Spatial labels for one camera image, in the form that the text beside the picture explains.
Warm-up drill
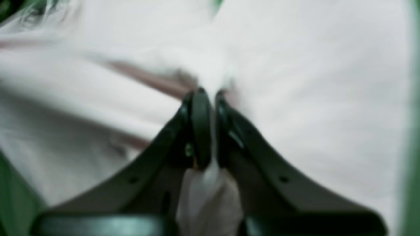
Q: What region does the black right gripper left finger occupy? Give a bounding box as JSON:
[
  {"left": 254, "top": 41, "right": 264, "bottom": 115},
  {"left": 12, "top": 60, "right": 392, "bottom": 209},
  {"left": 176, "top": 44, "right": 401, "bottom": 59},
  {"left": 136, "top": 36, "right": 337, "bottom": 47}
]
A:
[{"left": 30, "top": 88, "right": 211, "bottom": 236}]

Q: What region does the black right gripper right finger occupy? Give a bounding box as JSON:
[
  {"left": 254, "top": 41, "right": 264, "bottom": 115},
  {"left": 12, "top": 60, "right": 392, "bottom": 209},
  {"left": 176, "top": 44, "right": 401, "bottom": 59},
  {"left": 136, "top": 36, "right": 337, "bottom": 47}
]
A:
[{"left": 215, "top": 92, "right": 387, "bottom": 236}]

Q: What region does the pink t-shirt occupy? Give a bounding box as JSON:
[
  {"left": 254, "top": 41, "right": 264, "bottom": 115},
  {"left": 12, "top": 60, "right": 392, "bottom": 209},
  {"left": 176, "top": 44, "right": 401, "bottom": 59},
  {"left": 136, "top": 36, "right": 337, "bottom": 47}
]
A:
[{"left": 0, "top": 0, "right": 417, "bottom": 236}]

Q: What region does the green table cloth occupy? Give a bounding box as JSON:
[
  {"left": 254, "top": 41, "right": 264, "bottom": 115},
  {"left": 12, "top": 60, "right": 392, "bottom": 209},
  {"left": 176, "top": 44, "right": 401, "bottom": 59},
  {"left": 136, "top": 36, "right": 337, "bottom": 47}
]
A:
[{"left": 0, "top": 0, "right": 420, "bottom": 236}]

